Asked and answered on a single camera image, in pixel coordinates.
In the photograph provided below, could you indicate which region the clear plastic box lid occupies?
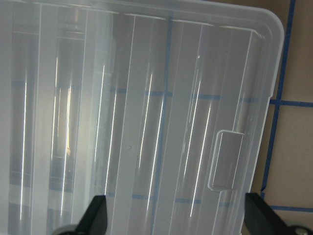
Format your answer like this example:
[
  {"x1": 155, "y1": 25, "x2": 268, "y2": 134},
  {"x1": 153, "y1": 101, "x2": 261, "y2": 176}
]
[{"x1": 0, "y1": 0, "x2": 284, "y2": 235}]

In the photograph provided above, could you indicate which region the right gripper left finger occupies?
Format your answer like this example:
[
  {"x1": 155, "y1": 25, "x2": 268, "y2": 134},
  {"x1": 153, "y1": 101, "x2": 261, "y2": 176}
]
[{"x1": 74, "y1": 195, "x2": 108, "y2": 235}]

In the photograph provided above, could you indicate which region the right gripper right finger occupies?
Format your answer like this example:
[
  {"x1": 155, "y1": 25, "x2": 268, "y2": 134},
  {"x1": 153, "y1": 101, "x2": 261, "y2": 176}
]
[{"x1": 244, "y1": 193, "x2": 293, "y2": 235}]

